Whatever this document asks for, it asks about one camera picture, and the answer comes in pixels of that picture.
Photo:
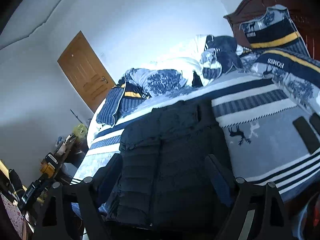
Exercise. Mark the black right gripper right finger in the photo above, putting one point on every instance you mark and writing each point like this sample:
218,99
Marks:
255,211

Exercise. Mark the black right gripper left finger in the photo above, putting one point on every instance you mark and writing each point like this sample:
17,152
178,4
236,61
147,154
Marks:
55,219

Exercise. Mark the black puffer jacket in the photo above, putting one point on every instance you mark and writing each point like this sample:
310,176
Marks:
163,180

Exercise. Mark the yellow container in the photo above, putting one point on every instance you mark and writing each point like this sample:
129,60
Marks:
49,165

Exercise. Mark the yellow green plastic bag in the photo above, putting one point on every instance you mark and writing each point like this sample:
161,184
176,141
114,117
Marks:
80,131

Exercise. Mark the cluttered side table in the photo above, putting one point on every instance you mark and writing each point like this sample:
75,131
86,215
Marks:
29,199

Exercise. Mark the blue striped bed sheet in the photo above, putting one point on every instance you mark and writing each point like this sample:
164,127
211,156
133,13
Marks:
256,118

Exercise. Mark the black smartphone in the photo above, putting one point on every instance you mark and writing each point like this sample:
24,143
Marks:
315,122
307,134

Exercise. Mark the blue striped pillow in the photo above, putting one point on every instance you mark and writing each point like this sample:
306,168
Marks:
120,102

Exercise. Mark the brown wooden door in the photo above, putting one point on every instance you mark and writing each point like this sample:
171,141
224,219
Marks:
84,71

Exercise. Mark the lying blue homes pillow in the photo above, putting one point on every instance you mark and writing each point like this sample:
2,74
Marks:
297,75

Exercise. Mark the crumpled blue white duvet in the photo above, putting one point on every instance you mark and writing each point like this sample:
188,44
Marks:
200,62

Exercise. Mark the upright blue homes pillow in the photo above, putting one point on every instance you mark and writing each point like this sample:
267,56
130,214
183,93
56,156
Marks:
274,29

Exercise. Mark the dark wooden headboard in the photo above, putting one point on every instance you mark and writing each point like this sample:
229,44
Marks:
305,19

